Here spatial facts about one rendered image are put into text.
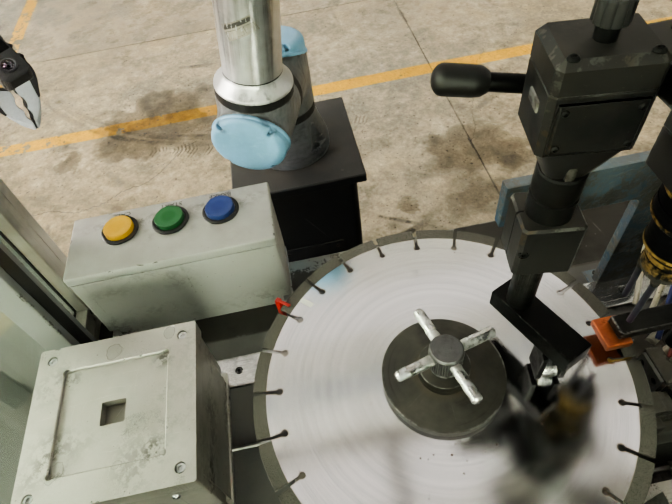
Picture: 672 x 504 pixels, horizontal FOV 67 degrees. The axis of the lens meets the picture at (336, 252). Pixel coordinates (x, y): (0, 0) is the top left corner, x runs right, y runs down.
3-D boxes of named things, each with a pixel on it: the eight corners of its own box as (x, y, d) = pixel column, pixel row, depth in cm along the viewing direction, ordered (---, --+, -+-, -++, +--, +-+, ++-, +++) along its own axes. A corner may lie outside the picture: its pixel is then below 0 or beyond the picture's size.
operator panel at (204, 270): (113, 338, 78) (61, 281, 66) (119, 280, 84) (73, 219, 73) (294, 300, 78) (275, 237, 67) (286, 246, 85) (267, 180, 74)
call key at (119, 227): (107, 249, 70) (100, 239, 68) (110, 227, 72) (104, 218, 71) (136, 243, 70) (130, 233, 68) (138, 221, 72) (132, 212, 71)
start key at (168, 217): (158, 238, 70) (152, 229, 69) (159, 217, 73) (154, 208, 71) (187, 232, 70) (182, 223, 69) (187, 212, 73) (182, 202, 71)
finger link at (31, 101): (39, 109, 91) (8, 62, 84) (56, 120, 88) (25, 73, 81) (23, 118, 90) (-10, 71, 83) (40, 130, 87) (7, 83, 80)
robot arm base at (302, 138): (251, 128, 106) (239, 86, 98) (322, 114, 106) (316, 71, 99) (257, 177, 96) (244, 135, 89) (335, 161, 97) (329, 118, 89)
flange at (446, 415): (437, 303, 52) (438, 290, 50) (531, 377, 46) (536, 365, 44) (357, 375, 48) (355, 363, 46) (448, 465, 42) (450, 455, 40)
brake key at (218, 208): (208, 228, 70) (204, 218, 69) (208, 207, 73) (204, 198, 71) (237, 222, 70) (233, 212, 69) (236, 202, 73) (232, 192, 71)
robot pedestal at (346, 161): (263, 292, 172) (191, 104, 113) (380, 268, 173) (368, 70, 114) (275, 405, 147) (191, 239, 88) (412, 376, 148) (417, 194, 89)
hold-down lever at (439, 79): (455, 159, 30) (459, 119, 27) (425, 98, 33) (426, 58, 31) (588, 132, 30) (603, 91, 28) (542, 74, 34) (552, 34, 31)
